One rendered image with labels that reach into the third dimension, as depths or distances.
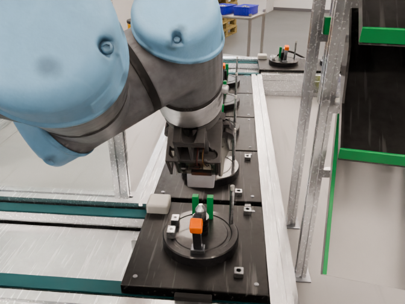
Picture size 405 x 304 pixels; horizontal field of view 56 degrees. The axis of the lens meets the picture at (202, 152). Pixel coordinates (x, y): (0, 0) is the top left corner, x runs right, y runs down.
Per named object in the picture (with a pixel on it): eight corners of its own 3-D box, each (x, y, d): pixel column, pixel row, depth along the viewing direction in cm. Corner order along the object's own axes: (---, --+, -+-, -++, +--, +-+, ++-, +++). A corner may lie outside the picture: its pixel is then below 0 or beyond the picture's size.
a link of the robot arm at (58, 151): (-33, 75, 26) (111, -1, 28) (18, 104, 37) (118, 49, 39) (31, 175, 26) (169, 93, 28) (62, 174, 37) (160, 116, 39)
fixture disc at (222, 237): (237, 269, 65) (238, 260, 64) (156, 264, 66) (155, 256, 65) (238, 219, 78) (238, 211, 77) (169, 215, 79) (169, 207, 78)
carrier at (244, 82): (252, 98, 149) (254, 66, 143) (190, 96, 151) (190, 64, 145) (251, 80, 170) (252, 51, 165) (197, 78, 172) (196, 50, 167)
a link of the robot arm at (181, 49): (101, -1, 31) (190, -47, 33) (132, 76, 41) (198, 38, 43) (150, 65, 28) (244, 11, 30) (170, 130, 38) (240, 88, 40)
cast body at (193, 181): (213, 189, 63) (214, 150, 59) (187, 187, 63) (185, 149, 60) (216, 163, 70) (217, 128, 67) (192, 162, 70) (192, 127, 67)
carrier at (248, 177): (261, 210, 84) (265, 158, 78) (152, 204, 86) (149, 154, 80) (257, 158, 105) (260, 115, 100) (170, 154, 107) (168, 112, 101)
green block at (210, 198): (213, 219, 74) (213, 198, 72) (206, 219, 74) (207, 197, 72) (213, 216, 75) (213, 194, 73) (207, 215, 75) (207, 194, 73)
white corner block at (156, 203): (168, 222, 80) (167, 205, 78) (146, 221, 80) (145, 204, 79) (172, 209, 84) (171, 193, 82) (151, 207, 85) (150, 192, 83)
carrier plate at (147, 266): (268, 304, 61) (269, 294, 60) (121, 293, 63) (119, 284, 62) (261, 213, 83) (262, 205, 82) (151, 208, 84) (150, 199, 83)
